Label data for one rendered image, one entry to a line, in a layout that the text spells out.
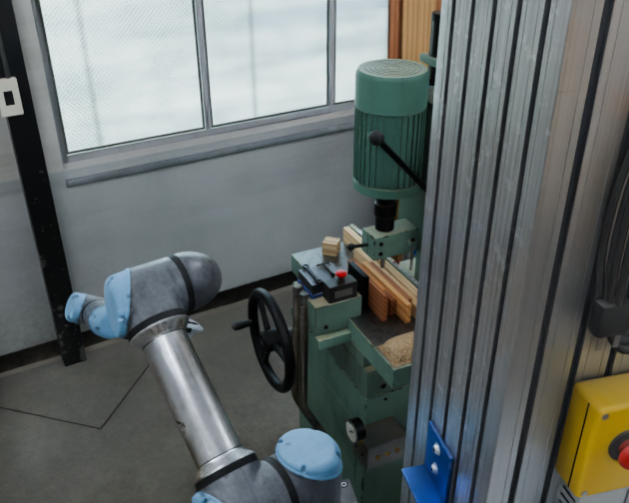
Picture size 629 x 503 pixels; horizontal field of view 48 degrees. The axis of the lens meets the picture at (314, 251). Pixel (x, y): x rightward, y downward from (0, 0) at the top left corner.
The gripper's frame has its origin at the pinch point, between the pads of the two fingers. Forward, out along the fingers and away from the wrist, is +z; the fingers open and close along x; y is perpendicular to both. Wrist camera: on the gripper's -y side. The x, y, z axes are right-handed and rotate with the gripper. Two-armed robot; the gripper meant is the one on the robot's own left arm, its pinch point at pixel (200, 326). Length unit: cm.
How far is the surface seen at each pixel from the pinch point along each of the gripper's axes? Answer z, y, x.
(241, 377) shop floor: 70, 57, -70
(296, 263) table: 26.4, -21.0, -11.4
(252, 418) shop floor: 66, 59, -45
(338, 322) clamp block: 23.7, -21.0, 21.9
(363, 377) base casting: 32.2, -11.9, 31.2
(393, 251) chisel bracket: 35, -42, 14
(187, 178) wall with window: 33, -4, -122
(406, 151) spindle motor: 18, -68, 19
